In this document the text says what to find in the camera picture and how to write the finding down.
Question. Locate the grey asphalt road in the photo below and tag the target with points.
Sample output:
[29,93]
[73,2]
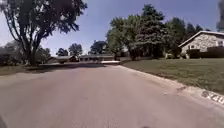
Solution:
[100,96]

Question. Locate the large dark-trunked tree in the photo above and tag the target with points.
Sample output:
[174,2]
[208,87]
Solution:
[32,50]

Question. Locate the dark background trees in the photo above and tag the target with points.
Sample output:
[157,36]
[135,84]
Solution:
[10,53]

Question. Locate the low brown house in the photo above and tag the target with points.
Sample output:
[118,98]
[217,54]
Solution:
[63,59]

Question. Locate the round distant tree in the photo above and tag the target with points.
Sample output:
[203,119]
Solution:
[75,49]
[97,47]
[62,52]

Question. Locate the shaded grass verge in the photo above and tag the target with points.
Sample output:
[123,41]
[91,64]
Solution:
[13,70]

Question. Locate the low long house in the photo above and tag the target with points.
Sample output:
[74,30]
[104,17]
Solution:
[95,58]

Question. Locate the group of tall trees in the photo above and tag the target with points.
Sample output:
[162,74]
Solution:
[150,33]

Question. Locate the dark hedge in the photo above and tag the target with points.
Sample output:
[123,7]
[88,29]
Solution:
[213,52]

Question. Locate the green grass lawn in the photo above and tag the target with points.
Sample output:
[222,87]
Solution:
[186,70]

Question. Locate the stone house with pale roof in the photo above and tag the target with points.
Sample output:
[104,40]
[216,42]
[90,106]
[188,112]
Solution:
[203,41]

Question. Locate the pale concrete kerb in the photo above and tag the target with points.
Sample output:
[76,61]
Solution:
[193,90]

